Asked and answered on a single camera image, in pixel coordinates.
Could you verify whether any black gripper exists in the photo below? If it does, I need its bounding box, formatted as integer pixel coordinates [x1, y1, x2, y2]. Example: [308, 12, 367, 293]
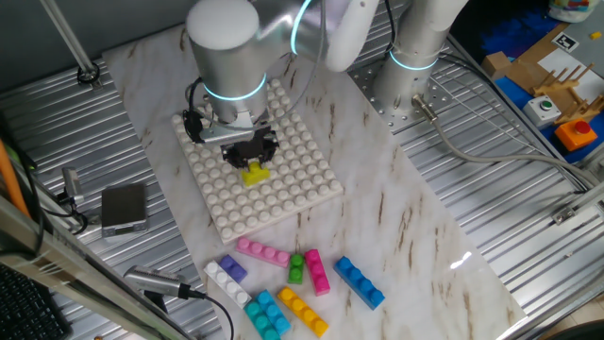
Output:
[221, 131, 279, 170]

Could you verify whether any yellow two-stud block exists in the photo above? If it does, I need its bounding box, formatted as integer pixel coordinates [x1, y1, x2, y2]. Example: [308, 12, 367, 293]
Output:
[241, 160, 272, 187]

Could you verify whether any white studded baseplate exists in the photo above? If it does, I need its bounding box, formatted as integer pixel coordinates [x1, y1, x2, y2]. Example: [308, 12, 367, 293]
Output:
[170, 77, 344, 246]

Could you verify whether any light pink four-stud block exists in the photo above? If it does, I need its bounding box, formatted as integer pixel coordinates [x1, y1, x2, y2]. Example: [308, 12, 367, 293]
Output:
[235, 237, 292, 269]

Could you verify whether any purple two-stud block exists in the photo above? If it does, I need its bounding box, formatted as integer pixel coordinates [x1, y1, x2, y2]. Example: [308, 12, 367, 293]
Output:
[218, 254, 248, 283]

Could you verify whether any green two-stud block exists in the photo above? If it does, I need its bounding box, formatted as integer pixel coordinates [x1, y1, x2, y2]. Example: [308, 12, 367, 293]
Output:
[287, 253, 306, 285]

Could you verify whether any white four-stud block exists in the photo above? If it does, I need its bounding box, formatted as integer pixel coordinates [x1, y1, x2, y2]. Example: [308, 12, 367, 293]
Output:
[203, 260, 252, 309]

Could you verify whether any magenta three-stud block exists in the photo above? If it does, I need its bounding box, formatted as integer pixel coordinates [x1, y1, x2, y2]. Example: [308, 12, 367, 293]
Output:
[304, 248, 331, 298]

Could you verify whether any silver digital scale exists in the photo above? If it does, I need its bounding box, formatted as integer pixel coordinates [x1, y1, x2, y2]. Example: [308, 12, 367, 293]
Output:
[100, 182, 149, 239]

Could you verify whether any white marble pattern board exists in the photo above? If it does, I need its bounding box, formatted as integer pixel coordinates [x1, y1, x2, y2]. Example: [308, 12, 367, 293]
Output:
[101, 18, 528, 340]

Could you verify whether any light blue three-stud block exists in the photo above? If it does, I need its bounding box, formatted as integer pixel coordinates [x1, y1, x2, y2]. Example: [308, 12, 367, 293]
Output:
[255, 289, 293, 336]

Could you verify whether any orange four-stud block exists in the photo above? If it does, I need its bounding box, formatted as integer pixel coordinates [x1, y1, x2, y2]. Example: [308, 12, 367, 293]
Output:
[277, 285, 330, 339]

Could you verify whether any teal four-stud block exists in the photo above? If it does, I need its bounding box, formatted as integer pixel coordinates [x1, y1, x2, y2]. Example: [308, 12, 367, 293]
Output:
[243, 300, 280, 340]

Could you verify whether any blue four-stud block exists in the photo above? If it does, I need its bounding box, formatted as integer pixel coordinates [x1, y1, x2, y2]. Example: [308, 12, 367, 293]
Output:
[333, 255, 386, 311]

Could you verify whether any metal stand pole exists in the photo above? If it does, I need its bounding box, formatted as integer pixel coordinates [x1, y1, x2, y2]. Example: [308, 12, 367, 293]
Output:
[40, 0, 103, 91]

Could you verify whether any orange pole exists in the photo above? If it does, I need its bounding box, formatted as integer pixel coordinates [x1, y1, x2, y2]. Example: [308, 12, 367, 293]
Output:
[0, 139, 32, 219]

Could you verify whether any small cardboard box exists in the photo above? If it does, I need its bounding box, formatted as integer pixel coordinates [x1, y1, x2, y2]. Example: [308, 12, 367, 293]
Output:
[480, 50, 513, 81]

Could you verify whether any black keyboard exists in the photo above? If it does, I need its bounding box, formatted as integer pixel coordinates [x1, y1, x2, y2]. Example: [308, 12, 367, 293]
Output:
[0, 263, 73, 340]

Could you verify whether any brown cardboard sheet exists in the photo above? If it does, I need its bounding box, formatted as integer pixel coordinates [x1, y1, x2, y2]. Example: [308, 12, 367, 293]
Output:
[507, 23, 570, 98]

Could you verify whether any grey green-button box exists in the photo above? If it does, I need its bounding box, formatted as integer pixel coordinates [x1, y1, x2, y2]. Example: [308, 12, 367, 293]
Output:
[522, 95, 562, 129]

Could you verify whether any wooden peg rack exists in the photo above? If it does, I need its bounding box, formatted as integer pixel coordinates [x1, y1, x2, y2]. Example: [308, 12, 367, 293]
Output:
[531, 62, 604, 125]

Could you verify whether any white paper sheet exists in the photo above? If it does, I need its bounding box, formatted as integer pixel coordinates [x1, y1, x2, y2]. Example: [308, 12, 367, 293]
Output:
[537, 46, 604, 105]

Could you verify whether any orange emergency stop button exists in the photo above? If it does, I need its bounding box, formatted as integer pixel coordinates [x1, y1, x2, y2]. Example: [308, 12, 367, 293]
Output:
[554, 118, 599, 153]

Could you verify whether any black white marker tag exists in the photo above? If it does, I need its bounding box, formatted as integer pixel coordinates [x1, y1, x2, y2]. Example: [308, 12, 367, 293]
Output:
[550, 31, 580, 54]

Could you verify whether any clear plastic container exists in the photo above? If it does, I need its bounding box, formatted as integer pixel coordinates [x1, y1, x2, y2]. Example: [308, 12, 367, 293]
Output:
[546, 0, 598, 24]

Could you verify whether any grey board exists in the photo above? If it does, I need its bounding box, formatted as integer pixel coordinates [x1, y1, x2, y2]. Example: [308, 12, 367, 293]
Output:
[573, 8, 604, 79]

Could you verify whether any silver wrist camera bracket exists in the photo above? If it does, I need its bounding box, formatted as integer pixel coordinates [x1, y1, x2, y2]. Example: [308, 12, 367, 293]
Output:
[197, 123, 260, 145]

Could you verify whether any silver ribbed camera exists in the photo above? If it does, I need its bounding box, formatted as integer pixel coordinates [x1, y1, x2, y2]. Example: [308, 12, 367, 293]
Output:
[123, 264, 193, 299]

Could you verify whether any black camera stand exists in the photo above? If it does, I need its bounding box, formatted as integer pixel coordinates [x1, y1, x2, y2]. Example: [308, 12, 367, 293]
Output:
[143, 290, 170, 315]

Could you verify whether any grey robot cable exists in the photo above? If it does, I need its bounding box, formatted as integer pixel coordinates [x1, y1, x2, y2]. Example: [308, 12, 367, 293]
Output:
[411, 93, 598, 190]

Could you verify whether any small silver camera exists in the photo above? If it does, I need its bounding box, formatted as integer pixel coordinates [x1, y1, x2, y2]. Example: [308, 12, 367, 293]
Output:
[62, 167, 85, 205]

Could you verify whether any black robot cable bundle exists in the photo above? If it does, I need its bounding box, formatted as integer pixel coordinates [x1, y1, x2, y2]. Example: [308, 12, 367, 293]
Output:
[382, 0, 400, 54]

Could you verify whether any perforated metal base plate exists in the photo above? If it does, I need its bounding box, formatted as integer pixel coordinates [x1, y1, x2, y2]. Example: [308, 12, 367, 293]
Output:
[351, 59, 455, 134]

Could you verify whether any aluminium frame beam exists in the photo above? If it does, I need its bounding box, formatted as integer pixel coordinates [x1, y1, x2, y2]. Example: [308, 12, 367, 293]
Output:
[0, 195, 193, 340]

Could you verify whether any metal corner bracket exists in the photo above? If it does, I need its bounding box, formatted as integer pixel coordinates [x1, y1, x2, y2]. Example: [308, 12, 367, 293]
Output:
[550, 205, 579, 226]

